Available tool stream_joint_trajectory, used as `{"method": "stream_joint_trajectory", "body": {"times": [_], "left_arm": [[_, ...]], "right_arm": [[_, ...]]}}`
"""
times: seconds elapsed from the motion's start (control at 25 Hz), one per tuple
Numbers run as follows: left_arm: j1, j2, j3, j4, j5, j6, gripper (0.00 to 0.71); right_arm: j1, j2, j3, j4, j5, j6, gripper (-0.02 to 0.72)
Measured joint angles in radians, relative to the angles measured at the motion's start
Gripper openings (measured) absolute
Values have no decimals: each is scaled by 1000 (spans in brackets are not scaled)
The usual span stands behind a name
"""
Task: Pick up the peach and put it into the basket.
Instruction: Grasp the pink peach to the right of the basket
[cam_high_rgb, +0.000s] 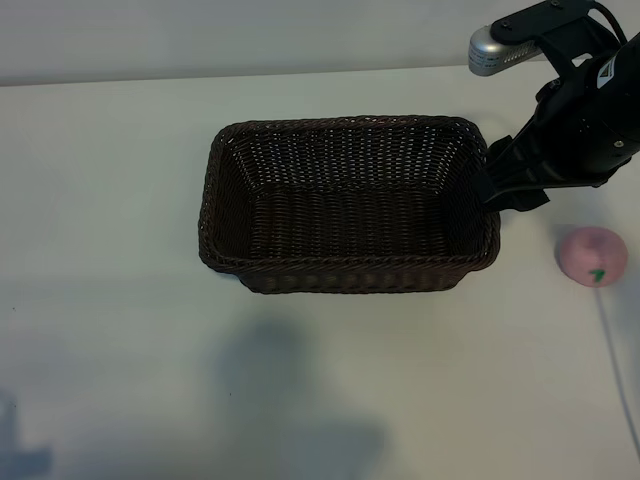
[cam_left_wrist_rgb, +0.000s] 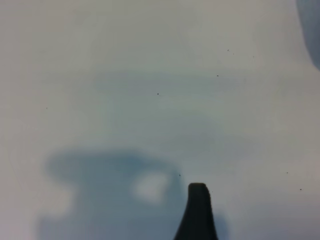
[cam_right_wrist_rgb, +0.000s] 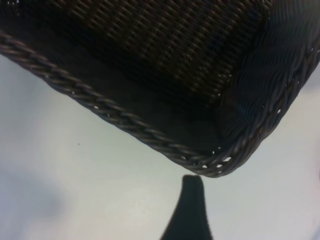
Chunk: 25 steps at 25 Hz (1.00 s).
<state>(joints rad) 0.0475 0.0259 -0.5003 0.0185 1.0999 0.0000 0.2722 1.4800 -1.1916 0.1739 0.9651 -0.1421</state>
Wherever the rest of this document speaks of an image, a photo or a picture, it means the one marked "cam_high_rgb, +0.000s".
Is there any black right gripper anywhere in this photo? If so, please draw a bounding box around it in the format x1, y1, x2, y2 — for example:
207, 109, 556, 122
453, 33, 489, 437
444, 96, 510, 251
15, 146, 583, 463
478, 48, 640, 214

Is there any pink toy peach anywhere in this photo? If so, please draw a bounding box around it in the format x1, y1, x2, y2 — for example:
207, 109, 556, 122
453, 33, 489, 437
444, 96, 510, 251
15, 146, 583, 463
558, 225, 629, 289

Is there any dark brown wicker basket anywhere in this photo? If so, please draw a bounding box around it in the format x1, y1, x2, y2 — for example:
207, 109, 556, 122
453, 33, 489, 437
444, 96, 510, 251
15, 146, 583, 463
197, 114, 502, 295

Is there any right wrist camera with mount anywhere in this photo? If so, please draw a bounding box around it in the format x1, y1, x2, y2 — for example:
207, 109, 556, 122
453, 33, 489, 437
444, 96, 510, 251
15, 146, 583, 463
468, 0, 626, 77

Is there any black right camera cable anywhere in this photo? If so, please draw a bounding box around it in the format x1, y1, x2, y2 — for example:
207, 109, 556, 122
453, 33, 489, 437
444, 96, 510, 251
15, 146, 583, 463
589, 0, 629, 47

